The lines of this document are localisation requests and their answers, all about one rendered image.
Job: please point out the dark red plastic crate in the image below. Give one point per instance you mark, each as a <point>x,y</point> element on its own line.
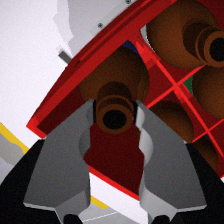
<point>116,158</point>

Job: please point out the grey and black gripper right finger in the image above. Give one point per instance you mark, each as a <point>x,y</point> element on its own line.
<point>177,181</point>

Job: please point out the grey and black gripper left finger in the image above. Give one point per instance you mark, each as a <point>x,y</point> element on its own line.
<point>51,179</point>

